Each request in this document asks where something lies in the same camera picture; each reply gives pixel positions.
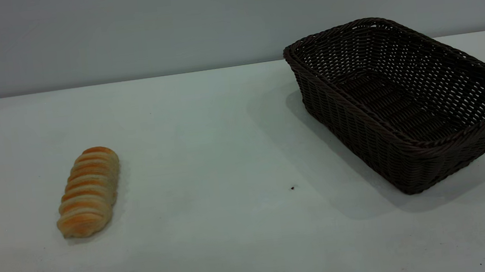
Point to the black woven wicker basket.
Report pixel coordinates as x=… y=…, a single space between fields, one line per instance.
x=357 y=110

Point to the striped golden bread loaf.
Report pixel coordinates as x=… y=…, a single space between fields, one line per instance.
x=88 y=192

